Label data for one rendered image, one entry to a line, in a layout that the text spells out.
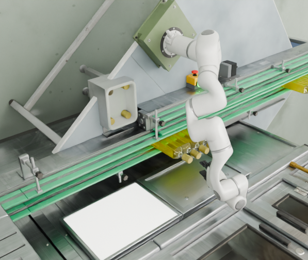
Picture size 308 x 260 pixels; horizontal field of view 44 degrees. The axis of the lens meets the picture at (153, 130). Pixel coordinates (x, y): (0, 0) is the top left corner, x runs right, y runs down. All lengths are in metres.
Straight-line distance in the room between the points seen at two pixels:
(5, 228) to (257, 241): 1.01
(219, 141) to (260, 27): 1.33
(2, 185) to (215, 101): 0.95
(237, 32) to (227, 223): 1.24
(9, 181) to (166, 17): 1.04
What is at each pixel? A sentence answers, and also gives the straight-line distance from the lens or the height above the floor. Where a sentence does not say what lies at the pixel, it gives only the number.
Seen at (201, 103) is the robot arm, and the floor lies 1.29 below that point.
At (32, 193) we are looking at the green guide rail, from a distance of 1.68.
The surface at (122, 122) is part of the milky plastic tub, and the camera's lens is 1.94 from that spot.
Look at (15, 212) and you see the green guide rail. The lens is 1.73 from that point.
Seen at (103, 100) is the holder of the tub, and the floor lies 0.81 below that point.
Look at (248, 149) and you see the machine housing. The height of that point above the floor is 1.13.
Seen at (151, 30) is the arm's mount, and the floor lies 0.84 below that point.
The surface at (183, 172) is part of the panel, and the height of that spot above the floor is 1.09.
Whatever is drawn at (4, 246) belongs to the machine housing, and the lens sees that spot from 1.21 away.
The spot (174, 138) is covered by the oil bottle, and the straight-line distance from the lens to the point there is 1.98.
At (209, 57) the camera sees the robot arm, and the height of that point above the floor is 1.21.
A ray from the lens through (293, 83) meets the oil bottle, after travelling 2.76.
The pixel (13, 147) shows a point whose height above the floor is 0.21.
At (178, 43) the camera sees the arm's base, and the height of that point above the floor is 0.93.
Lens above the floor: 2.25
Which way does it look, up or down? 43 degrees down
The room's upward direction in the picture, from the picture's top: 120 degrees clockwise
